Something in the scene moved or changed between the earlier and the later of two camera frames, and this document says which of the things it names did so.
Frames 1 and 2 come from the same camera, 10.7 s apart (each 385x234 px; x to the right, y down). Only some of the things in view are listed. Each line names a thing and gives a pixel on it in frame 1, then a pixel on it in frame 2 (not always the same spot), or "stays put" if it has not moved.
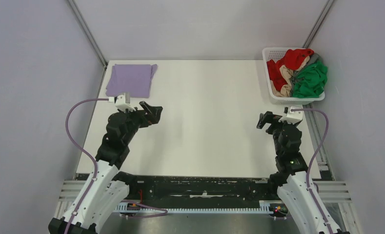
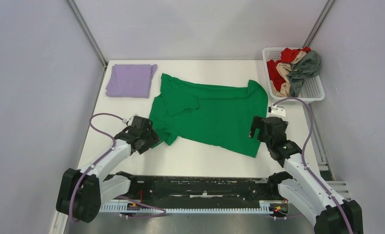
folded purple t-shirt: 136,79 stays put
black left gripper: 154,111 to 153,139
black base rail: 170,189 stays put
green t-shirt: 311,80 to 216,118
